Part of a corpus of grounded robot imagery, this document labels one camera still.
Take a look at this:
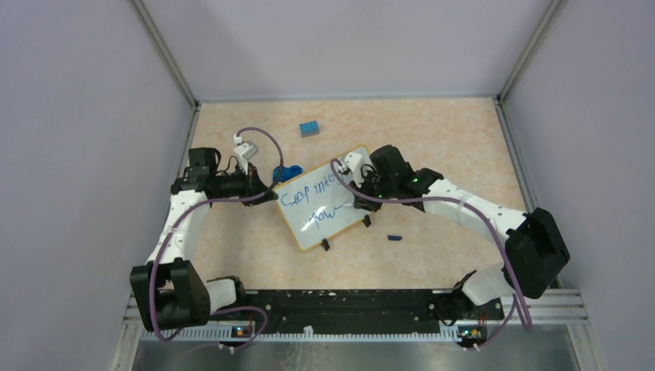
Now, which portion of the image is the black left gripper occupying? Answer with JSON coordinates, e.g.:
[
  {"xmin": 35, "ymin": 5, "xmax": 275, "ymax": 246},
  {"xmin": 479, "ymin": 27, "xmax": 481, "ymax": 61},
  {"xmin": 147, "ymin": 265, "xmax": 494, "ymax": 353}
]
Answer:
[{"xmin": 214, "ymin": 162, "xmax": 278, "ymax": 206}]

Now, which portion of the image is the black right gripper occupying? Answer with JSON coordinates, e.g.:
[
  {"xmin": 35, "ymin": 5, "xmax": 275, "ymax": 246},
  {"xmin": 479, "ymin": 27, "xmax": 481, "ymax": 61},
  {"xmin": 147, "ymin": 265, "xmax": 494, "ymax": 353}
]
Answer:
[{"xmin": 349, "ymin": 167, "xmax": 397, "ymax": 213}]

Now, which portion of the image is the yellow-framed whiteboard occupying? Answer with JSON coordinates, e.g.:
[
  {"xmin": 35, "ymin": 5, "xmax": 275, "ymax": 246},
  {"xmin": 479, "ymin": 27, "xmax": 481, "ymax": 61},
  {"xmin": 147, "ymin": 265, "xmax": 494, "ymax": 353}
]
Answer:
[{"xmin": 274, "ymin": 162, "xmax": 371, "ymax": 251}]

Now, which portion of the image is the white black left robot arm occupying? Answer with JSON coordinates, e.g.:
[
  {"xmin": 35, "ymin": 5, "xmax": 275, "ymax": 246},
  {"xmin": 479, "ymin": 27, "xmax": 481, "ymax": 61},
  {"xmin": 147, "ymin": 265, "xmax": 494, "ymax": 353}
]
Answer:
[{"xmin": 130, "ymin": 141, "xmax": 277, "ymax": 332}]

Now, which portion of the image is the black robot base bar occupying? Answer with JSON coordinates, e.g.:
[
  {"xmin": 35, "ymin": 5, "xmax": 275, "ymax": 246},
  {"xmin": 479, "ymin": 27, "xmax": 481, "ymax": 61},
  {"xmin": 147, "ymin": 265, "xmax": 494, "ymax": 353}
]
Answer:
[{"xmin": 199, "ymin": 272, "xmax": 505, "ymax": 339}]

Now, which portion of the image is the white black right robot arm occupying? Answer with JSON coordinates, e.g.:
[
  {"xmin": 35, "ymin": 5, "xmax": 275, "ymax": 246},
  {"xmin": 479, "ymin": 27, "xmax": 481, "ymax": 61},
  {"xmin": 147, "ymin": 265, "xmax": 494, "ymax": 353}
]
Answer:
[{"xmin": 338, "ymin": 145, "xmax": 570, "ymax": 318}]

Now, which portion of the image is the blue toy wheel block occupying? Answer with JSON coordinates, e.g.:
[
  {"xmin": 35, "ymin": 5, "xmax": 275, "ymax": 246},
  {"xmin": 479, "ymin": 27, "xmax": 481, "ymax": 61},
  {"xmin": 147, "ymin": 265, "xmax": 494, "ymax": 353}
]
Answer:
[{"xmin": 272, "ymin": 165, "xmax": 303, "ymax": 185}]

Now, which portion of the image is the black right board foot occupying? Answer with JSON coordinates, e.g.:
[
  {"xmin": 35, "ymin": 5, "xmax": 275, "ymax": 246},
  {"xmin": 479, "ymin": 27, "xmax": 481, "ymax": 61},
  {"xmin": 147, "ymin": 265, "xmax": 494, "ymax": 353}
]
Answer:
[{"xmin": 362, "ymin": 215, "xmax": 372, "ymax": 228}]

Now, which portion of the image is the blue lego brick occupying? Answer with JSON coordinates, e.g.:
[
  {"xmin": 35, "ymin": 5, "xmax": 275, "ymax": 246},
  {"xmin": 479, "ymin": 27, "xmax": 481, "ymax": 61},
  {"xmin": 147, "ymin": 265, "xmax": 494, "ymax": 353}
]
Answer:
[{"xmin": 299, "ymin": 121, "xmax": 321, "ymax": 138}]

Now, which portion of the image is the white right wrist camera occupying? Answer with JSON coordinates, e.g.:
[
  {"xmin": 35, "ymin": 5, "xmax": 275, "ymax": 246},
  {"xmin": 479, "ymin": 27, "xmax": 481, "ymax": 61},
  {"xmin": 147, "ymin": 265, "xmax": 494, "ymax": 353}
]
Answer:
[{"xmin": 338, "ymin": 151, "xmax": 366, "ymax": 188}]

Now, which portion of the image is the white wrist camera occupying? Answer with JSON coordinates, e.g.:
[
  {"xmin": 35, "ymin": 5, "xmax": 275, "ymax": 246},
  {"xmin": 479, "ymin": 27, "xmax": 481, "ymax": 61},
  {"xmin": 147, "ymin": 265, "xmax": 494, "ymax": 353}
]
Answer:
[
  {"xmin": 338, "ymin": 151, "xmax": 366, "ymax": 188},
  {"xmin": 232, "ymin": 134, "xmax": 259, "ymax": 175}
]

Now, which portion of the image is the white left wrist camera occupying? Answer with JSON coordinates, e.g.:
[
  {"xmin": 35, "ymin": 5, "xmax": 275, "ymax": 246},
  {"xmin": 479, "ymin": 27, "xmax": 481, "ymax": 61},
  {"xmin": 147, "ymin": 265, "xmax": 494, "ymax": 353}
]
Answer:
[{"xmin": 232, "ymin": 134, "xmax": 259, "ymax": 175}]

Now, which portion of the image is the white cable duct strip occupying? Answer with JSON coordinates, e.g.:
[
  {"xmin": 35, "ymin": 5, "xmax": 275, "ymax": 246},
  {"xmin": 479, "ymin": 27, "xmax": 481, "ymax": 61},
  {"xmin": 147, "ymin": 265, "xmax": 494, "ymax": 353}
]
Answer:
[{"xmin": 141, "ymin": 325, "xmax": 460, "ymax": 343}]

